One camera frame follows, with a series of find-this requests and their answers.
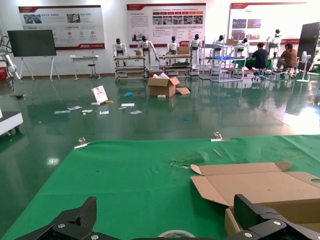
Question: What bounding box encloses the flat cardboard piece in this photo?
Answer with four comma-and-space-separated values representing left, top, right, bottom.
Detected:
175, 86, 192, 96

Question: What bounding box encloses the seated person in brown shirt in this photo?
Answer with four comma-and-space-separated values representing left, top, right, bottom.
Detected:
275, 43, 300, 79

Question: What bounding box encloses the white standing fan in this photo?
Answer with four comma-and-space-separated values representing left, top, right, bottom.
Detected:
296, 50, 314, 83

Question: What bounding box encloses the white narrow table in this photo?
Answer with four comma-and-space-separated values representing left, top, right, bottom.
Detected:
69, 54, 101, 82

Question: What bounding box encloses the green table cloth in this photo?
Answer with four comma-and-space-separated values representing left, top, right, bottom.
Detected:
1, 134, 320, 240

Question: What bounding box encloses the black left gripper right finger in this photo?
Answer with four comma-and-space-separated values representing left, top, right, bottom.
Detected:
226, 193, 320, 240

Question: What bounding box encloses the red white process poster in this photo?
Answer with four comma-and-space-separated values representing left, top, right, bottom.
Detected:
126, 2, 207, 48

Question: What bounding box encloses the white poster with photos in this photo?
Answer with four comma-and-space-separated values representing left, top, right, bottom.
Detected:
228, 2, 308, 46

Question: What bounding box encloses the white metal shelf rack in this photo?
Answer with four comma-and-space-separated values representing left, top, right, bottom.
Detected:
199, 36, 245, 83

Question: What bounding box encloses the white paper bag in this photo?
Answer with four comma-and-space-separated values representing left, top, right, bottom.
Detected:
90, 85, 110, 106

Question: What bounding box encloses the large cardboard box with flaps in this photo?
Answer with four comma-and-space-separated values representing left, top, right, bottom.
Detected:
146, 72, 181, 98

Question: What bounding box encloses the silver metal binder clip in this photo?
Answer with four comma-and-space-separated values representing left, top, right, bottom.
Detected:
74, 136, 91, 149
210, 131, 231, 143

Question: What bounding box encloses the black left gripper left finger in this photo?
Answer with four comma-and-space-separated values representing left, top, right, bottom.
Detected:
14, 196, 111, 240

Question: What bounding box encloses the white humanoid robot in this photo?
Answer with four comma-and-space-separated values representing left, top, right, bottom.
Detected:
236, 37, 251, 59
112, 38, 129, 67
265, 29, 283, 59
166, 35, 180, 55
212, 34, 226, 58
136, 35, 160, 71
188, 33, 203, 76

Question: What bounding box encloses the black screen on stand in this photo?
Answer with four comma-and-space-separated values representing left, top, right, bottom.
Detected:
6, 29, 61, 81

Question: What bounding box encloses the red box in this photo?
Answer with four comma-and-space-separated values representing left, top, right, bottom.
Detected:
0, 65, 10, 82

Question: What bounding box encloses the white tape roll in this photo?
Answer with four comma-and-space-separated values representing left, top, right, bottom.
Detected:
157, 229, 197, 239

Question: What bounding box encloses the seated person in black shirt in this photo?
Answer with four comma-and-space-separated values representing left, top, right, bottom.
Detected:
245, 42, 270, 76

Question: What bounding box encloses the metal workbench cart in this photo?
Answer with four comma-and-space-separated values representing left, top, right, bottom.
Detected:
114, 54, 149, 83
158, 53, 194, 78

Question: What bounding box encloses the black round stool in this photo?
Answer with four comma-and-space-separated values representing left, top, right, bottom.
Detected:
87, 63, 102, 81

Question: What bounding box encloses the tall black panel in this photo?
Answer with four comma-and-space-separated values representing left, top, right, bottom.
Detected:
298, 21, 320, 71

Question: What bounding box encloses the red white info poster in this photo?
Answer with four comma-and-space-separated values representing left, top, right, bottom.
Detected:
17, 4, 106, 50

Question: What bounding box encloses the white wheeled cart base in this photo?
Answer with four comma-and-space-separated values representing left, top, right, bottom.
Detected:
0, 107, 25, 137

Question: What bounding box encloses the open brown cardboard box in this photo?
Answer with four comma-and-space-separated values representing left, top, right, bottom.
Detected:
190, 161, 320, 237

